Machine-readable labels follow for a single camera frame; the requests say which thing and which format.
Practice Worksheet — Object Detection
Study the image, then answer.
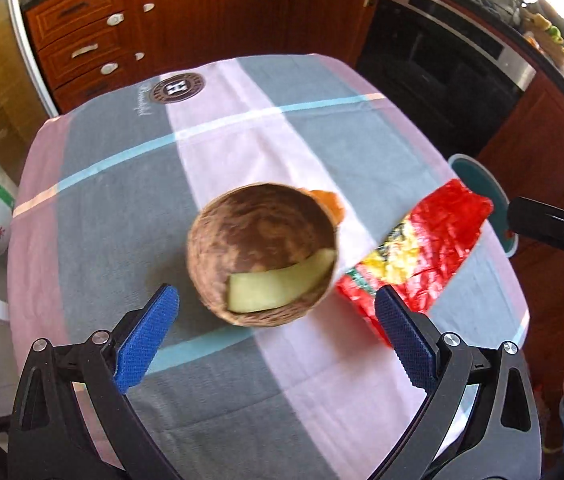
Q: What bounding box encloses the brown coconut shell bowl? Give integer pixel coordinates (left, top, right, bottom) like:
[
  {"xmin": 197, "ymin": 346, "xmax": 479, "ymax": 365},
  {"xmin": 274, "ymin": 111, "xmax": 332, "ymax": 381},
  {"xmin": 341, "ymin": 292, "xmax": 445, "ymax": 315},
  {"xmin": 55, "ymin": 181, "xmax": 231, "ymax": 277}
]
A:
[{"xmin": 185, "ymin": 183, "xmax": 339, "ymax": 328}]

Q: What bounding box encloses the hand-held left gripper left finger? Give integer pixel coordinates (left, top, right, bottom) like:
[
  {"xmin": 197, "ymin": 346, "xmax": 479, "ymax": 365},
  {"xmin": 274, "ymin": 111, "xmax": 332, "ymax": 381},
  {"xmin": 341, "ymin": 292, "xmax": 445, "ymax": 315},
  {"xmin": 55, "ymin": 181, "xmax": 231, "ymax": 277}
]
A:
[{"xmin": 7, "ymin": 283, "xmax": 183, "ymax": 480}]

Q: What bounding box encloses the narrow wooden cabinet door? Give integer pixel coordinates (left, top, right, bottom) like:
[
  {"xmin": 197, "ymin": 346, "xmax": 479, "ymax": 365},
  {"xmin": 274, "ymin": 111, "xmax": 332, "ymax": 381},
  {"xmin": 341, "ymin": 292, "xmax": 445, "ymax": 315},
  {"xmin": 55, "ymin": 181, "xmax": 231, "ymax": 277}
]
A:
[{"xmin": 287, "ymin": 0, "xmax": 388, "ymax": 66}]

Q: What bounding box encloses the striped grey pink tablecloth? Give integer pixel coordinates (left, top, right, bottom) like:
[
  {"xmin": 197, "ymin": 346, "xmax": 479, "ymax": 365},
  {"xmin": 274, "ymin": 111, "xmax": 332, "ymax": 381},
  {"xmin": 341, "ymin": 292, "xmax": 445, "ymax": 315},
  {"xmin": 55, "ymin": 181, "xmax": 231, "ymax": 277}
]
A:
[{"xmin": 6, "ymin": 52, "xmax": 530, "ymax": 480}]

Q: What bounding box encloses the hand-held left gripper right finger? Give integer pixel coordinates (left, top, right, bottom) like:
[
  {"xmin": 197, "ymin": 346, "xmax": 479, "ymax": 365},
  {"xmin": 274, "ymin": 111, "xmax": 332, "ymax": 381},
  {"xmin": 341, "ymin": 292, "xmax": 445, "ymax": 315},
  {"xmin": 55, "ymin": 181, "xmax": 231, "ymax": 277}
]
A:
[{"xmin": 369, "ymin": 285, "xmax": 543, "ymax": 480}]

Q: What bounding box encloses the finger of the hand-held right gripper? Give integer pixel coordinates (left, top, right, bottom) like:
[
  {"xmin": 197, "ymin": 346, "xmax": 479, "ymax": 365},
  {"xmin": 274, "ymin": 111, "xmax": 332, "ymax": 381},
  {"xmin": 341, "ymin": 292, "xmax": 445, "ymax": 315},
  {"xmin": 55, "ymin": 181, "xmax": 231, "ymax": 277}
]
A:
[{"xmin": 506, "ymin": 196, "xmax": 564, "ymax": 263}]

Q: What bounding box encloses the wooden sink cabinet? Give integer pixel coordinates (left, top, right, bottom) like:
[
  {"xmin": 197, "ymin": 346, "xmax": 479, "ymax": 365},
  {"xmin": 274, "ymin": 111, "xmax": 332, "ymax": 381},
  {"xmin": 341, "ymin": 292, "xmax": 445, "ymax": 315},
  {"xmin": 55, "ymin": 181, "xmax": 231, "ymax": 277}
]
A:
[{"xmin": 477, "ymin": 72, "xmax": 564, "ymax": 311}]

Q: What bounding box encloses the black built-in oven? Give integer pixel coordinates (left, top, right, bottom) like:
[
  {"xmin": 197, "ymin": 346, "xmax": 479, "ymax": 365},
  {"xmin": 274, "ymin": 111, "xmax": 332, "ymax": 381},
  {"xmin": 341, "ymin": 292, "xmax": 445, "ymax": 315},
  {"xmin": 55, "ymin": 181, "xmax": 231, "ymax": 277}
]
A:
[{"xmin": 357, "ymin": 0, "xmax": 538, "ymax": 148}]

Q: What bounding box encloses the wooden drawer cabinet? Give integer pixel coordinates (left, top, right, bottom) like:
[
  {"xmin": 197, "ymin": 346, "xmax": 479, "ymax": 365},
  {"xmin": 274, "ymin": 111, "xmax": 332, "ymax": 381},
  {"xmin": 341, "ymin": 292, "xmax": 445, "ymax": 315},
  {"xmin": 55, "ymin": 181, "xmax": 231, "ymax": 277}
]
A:
[{"xmin": 24, "ymin": 0, "xmax": 148, "ymax": 113}]

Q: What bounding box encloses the red snack bag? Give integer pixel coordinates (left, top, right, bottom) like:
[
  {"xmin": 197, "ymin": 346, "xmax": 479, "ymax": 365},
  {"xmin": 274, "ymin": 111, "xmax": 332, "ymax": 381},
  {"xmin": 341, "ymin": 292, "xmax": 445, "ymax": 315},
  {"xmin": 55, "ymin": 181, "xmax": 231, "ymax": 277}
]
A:
[{"xmin": 334, "ymin": 179, "xmax": 494, "ymax": 350}]

